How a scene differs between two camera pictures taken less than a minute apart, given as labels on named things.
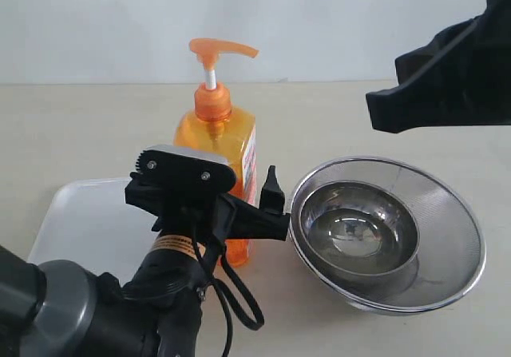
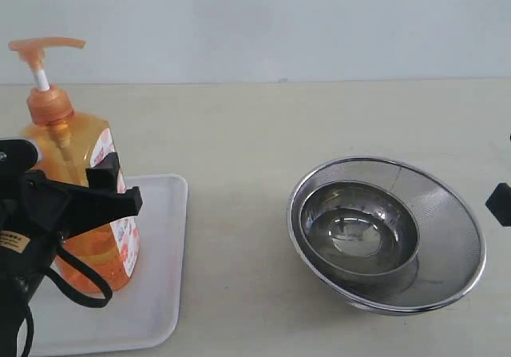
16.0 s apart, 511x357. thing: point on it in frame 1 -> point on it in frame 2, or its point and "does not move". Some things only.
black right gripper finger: (462, 91) -> (499, 204)
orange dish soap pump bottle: (216, 124) -> (67, 142)
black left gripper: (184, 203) -> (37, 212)
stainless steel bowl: (362, 236) does not move
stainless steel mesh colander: (390, 235) does not move
